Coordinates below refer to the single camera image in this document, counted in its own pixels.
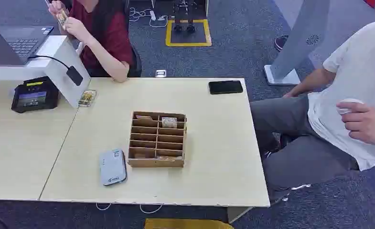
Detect person's hand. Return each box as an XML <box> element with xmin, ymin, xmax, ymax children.
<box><xmin>48</xmin><ymin>0</ymin><xmax>65</xmax><ymax>17</ymax></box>
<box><xmin>336</xmin><ymin>101</ymin><xmax>375</xmax><ymax>148</ymax></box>
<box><xmin>62</xmin><ymin>16</ymin><xmax>91</xmax><ymax>43</ymax></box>

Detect patterned card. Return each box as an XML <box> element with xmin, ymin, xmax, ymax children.
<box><xmin>55</xmin><ymin>8</ymin><xmax>69</xmax><ymax>30</ymax></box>
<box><xmin>161</xmin><ymin>117</ymin><xmax>178</xmax><ymax>129</ymax></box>

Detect white desk riser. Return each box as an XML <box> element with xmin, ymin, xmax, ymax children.
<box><xmin>0</xmin><ymin>35</ymin><xmax>91</xmax><ymax>109</ymax></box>

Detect person in red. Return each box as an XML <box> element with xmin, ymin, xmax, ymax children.
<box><xmin>47</xmin><ymin>0</ymin><xmax>134</xmax><ymax>83</ymax></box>

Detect person in white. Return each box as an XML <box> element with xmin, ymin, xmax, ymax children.
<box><xmin>250</xmin><ymin>0</ymin><xmax>375</xmax><ymax>205</ymax></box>

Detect dark laptop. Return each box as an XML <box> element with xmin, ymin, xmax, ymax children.
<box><xmin>0</xmin><ymin>16</ymin><xmax>54</xmax><ymax>66</ymax></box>

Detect clear case of cards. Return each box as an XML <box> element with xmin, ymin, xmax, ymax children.
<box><xmin>77</xmin><ymin>90</ymin><xmax>98</xmax><ymax>108</ymax></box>

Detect black payment terminal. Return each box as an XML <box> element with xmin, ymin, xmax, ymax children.
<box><xmin>11</xmin><ymin>76</ymin><xmax>60</xmax><ymax>114</ymax></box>

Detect yellow floor tape square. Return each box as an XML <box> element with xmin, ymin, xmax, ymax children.
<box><xmin>165</xmin><ymin>19</ymin><xmax>212</xmax><ymax>47</ymax></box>

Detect black robot legs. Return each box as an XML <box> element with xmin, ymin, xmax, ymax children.
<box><xmin>173</xmin><ymin>0</ymin><xmax>197</xmax><ymax>32</ymax></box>

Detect grey standing panel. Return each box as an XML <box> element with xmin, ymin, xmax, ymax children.
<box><xmin>264</xmin><ymin>0</ymin><xmax>335</xmax><ymax>86</ymax></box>

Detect dark shoe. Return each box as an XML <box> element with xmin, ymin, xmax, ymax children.
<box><xmin>274</xmin><ymin>34</ymin><xmax>289</xmax><ymax>52</ymax></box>

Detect patterned card in box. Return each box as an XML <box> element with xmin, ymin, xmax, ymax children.
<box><xmin>161</xmin><ymin>117</ymin><xmax>178</xmax><ymax>129</ymax></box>

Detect black smartphone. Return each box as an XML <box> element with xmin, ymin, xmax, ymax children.
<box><xmin>208</xmin><ymin>80</ymin><xmax>244</xmax><ymax>95</ymax></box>

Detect wooden slotted card box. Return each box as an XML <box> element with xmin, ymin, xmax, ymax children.
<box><xmin>128</xmin><ymin>111</ymin><xmax>187</xmax><ymax>168</ymax></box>

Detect black cable with adapter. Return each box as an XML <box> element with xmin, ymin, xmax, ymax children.
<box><xmin>28</xmin><ymin>55</ymin><xmax>84</xmax><ymax>86</ymax></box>

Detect white power strip with cables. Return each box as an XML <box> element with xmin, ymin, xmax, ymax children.
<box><xmin>129</xmin><ymin>7</ymin><xmax>169</xmax><ymax>29</ymax></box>

